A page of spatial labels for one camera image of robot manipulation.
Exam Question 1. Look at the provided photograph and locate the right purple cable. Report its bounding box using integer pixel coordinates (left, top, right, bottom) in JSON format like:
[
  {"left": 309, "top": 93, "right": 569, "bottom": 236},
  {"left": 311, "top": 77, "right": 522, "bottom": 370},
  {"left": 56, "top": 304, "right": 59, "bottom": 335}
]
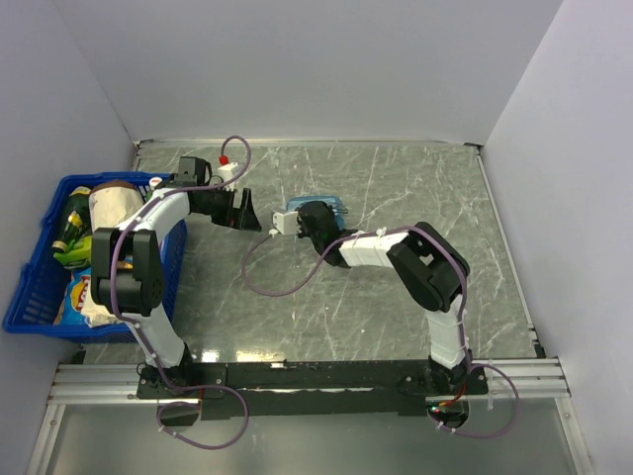
[{"left": 240, "top": 224, "right": 521, "bottom": 440}]

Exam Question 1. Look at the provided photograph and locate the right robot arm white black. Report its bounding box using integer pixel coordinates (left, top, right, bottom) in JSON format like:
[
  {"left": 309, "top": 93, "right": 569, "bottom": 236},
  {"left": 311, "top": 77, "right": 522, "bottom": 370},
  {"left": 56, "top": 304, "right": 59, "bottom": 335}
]
[{"left": 297, "top": 201, "right": 472, "bottom": 394}]

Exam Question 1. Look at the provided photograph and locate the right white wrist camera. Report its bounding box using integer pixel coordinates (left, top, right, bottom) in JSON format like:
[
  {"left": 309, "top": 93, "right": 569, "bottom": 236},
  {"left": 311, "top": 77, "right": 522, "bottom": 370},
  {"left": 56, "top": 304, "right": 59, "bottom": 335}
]
[{"left": 271, "top": 210, "right": 301, "bottom": 236}]

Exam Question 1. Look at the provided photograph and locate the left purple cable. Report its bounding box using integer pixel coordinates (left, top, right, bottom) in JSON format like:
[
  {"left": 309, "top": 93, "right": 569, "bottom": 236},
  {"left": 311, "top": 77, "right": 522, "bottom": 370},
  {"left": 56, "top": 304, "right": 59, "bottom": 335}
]
[{"left": 111, "top": 136, "right": 253, "bottom": 450}]

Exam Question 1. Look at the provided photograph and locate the purple cable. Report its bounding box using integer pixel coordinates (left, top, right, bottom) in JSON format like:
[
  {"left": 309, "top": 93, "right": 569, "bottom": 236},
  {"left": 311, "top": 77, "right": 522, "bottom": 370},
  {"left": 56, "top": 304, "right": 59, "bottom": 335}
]
[
  {"left": 111, "top": 136, "right": 253, "bottom": 450},
  {"left": 240, "top": 224, "right": 521, "bottom": 440}
]

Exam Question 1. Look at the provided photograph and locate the brown white paper bag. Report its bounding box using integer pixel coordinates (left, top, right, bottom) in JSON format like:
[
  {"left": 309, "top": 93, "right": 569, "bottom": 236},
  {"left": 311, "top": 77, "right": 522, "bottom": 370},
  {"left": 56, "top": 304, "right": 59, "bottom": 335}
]
[{"left": 88, "top": 180, "right": 144, "bottom": 232}]

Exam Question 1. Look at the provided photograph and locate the blue yellow chips bag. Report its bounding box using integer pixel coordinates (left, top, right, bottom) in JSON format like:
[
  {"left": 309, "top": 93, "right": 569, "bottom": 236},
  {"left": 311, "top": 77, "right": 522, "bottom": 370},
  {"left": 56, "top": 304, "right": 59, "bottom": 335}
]
[{"left": 53, "top": 267, "right": 91, "bottom": 327}]

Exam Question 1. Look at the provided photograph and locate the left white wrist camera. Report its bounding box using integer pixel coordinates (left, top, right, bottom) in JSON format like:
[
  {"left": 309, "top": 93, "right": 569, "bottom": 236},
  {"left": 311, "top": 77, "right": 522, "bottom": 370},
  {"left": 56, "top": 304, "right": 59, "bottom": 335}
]
[{"left": 216, "top": 154, "right": 241, "bottom": 191}]

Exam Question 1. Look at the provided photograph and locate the dark green glass bottle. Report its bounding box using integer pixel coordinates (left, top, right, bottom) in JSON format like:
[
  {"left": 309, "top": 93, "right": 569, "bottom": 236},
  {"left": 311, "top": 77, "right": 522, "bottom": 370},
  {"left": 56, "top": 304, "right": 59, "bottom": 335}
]
[{"left": 51, "top": 186, "right": 92, "bottom": 253}]

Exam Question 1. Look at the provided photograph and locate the green bottle white cap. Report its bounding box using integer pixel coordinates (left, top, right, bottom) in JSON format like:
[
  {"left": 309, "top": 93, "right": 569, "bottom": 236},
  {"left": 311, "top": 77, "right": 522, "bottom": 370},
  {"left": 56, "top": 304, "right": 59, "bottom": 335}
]
[{"left": 148, "top": 176, "right": 162, "bottom": 189}]

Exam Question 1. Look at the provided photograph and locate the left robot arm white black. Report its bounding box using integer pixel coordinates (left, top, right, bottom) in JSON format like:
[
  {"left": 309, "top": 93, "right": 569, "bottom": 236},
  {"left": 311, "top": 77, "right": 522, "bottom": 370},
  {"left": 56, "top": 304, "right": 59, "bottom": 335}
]
[{"left": 91, "top": 156, "right": 262, "bottom": 398}]

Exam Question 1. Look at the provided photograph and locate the blue translucent glasses case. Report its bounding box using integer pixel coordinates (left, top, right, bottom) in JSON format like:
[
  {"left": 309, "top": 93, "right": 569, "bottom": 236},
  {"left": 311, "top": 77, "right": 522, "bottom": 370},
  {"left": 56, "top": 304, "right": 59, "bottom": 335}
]
[{"left": 286, "top": 195, "right": 345, "bottom": 229}]

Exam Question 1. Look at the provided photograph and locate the lime green snack pack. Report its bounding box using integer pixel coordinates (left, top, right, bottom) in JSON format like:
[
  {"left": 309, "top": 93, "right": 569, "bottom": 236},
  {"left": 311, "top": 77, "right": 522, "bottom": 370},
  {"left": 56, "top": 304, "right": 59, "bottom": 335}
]
[{"left": 53, "top": 235, "right": 92, "bottom": 270}]

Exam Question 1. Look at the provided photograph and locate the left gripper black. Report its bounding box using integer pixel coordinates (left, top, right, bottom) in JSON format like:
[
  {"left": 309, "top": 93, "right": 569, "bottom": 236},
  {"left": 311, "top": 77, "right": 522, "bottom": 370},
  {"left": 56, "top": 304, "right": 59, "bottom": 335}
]
[{"left": 195, "top": 184, "right": 261, "bottom": 232}]

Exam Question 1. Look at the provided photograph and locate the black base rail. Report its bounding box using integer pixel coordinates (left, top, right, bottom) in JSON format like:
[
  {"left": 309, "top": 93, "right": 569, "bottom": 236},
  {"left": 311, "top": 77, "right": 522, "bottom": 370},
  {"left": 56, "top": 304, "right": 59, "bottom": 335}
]
[{"left": 136, "top": 359, "right": 489, "bottom": 421}]

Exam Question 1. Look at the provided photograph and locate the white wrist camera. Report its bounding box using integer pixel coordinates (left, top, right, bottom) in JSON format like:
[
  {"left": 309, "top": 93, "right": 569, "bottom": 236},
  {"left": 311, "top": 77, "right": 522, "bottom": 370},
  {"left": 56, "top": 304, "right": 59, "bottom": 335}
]
[
  {"left": 271, "top": 210, "right": 301, "bottom": 236},
  {"left": 216, "top": 154, "right": 241, "bottom": 191}
]

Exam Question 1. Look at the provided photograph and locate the blue plastic basket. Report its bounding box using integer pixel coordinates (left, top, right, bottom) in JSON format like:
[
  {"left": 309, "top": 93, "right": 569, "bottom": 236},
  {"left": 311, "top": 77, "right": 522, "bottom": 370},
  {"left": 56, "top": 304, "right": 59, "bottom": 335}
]
[{"left": 3, "top": 172, "right": 187, "bottom": 343}]

